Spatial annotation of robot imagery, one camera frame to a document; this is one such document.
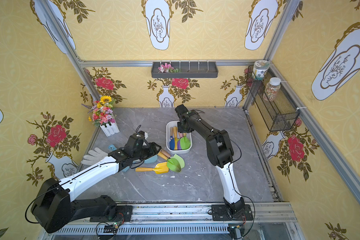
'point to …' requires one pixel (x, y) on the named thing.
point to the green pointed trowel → (185, 142)
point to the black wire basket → (278, 106)
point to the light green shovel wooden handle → (176, 156)
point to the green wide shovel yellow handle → (172, 164)
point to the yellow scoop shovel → (160, 168)
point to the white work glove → (93, 157)
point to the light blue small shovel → (151, 159)
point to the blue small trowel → (171, 143)
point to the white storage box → (174, 123)
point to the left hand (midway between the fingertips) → (154, 147)
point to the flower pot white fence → (102, 115)
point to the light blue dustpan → (112, 147)
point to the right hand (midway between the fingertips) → (188, 127)
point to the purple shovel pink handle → (179, 145)
